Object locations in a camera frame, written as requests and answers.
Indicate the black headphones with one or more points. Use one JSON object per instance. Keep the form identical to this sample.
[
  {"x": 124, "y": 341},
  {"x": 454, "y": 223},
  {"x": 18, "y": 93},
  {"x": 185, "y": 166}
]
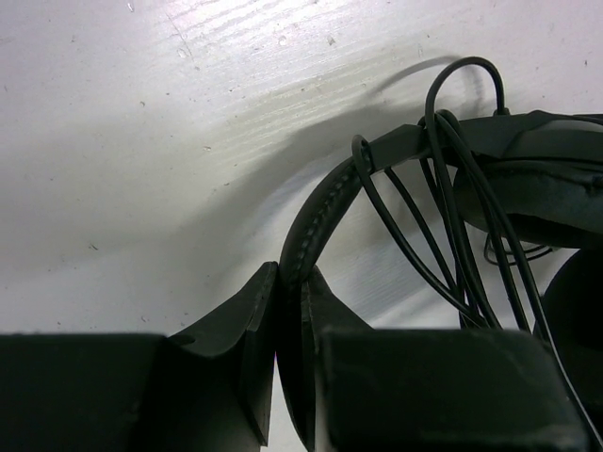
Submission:
[{"x": 537, "y": 174}]

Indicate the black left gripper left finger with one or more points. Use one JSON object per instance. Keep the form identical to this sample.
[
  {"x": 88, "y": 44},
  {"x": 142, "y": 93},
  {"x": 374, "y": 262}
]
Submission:
[{"x": 216, "y": 381}]

